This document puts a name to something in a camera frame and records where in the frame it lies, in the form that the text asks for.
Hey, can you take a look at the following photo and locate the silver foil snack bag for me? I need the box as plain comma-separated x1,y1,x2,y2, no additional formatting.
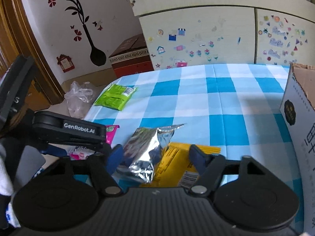
116,124,184,183

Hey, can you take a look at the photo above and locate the pink white snack packet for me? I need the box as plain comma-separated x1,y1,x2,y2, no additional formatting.
67,125,120,160

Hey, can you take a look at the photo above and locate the green snack packet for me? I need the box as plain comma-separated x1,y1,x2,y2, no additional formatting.
94,84,137,111

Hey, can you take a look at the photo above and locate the clear plastic bag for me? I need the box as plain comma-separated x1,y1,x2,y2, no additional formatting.
64,81,97,119

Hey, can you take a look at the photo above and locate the blue checkered tablecloth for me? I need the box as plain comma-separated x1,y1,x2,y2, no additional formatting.
74,63,306,231

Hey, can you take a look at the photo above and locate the red brown gift box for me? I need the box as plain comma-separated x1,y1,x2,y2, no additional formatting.
109,34,154,78

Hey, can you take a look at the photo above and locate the cardboard box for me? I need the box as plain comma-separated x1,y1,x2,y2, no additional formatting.
280,63,315,235

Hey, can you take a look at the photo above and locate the cream cabinet with stickers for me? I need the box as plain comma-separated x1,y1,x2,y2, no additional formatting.
130,0,314,70

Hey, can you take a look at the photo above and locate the red house wall sticker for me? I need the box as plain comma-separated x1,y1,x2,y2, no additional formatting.
57,54,75,73

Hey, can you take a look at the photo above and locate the wooden door frame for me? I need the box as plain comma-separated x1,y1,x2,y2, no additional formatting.
1,0,65,111

